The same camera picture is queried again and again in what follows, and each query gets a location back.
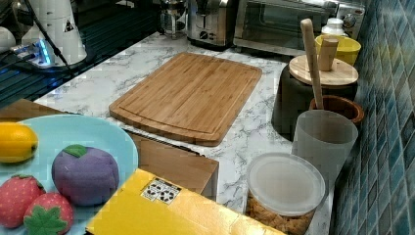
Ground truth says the red plush strawberry lower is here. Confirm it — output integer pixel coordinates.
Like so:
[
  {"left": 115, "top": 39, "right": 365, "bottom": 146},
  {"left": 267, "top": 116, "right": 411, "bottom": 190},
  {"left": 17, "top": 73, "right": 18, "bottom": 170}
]
[{"left": 23, "top": 193, "right": 73, "bottom": 235}]

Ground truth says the yellow toy lemon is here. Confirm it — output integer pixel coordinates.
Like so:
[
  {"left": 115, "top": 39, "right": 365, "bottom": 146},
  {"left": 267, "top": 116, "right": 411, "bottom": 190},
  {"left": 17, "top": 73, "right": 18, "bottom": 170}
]
[{"left": 0, "top": 122, "right": 38, "bottom": 164}]

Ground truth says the brown ceramic utensil cup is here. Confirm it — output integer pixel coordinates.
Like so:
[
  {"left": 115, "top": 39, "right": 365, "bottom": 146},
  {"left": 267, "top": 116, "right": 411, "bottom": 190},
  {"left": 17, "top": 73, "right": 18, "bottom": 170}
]
[{"left": 322, "top": 95, "right": 364, "bottom": 126}]

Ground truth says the red plush strawberry upper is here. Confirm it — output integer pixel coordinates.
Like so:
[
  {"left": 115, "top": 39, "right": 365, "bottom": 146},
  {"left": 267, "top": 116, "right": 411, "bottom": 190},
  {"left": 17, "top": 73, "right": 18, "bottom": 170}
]
[{"left": 0, "top": 174, "right": 45, "bottom": 228}]

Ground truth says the bamboo cutting board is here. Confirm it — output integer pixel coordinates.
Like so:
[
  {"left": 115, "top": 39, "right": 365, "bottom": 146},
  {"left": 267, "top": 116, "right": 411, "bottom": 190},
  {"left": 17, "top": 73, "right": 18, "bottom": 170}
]
[{"left": 109, "top": 53, "right": 262, "bottom": 147}]

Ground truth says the red plush strawberry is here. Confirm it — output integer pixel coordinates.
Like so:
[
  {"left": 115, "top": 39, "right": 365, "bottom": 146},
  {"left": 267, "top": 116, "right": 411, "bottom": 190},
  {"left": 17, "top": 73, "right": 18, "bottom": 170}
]
[
  {"left": 23, "top": 193, "right": 73, "bottom": 235},
  {"left": 0, "top": 174, "right": 45, "bottom": 228}
]

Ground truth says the clear jar with cereal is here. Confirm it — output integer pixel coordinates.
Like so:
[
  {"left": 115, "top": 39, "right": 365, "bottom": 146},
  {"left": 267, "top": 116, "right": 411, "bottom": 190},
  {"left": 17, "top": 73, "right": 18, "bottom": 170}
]
[{"left": 245, "top": 153, "right": 326, "bottom": 235}]

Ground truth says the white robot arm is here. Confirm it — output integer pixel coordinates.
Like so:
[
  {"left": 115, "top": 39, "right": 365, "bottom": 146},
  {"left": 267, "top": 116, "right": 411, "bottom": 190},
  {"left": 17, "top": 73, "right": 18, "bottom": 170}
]
[{"left": 1, "top": 0, "right": 87, "bottom": 69}]

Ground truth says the stainless steel toaster oven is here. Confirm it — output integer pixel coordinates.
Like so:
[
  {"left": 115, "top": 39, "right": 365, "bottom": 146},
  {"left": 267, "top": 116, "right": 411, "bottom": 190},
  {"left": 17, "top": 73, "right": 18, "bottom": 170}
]
[{"left": 233, "top": 0, "right": 365, "bottom": 56}]

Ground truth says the yellow cereal box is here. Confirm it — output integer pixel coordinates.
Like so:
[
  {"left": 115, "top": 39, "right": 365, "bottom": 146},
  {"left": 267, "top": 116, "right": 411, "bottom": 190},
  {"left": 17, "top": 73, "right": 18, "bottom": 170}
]
[{"left": 86, "top": 169, "right": 285, "bottom": 235}]

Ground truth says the wooden utensil handle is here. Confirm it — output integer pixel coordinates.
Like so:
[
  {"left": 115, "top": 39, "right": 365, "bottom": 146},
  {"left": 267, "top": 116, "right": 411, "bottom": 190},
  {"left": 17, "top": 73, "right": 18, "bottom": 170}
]
[{"left": 300, "top": 19, "right": 324, "bottom": 110}]

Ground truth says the stainless steel two-slot toaster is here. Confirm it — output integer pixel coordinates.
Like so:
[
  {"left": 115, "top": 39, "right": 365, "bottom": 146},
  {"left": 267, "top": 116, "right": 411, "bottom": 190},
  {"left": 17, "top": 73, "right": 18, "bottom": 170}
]
[{"left": 187, "top": 0, "right": 239, "bottom": 48}]

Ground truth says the black canister with wooden lid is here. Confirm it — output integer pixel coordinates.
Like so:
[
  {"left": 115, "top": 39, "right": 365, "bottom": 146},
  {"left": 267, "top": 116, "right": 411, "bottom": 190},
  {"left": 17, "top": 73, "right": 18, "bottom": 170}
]
[{"left": 270, "top": 36, "right": 359, "bottom": 143}]

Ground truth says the yellow bowl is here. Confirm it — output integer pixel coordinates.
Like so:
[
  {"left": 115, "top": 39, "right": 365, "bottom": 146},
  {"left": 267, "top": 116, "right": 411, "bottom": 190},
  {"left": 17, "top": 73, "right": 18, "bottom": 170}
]
[{"left": 315, "top": 34, "right": 361, "bottom": 66}]

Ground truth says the light blue plate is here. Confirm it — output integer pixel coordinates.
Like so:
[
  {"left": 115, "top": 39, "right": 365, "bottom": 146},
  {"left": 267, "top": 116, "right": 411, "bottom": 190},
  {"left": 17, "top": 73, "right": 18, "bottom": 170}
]
[{"left": 0, "top": 114, "right": 139, "bottom": 235}]

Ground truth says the purple plush plum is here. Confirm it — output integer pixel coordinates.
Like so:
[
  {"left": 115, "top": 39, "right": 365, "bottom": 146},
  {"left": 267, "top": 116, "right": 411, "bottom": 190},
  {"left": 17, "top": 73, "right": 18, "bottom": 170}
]
[{"left": 52, "top": 144, "right": 119, "bottom": 206}]

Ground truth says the frosted grey plastic cup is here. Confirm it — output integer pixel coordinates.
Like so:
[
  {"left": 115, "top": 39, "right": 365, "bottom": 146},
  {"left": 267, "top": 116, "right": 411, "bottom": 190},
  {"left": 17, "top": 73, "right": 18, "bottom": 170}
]
[{"left": 292, "top": 110, "right": 358, "bottom": 193}]

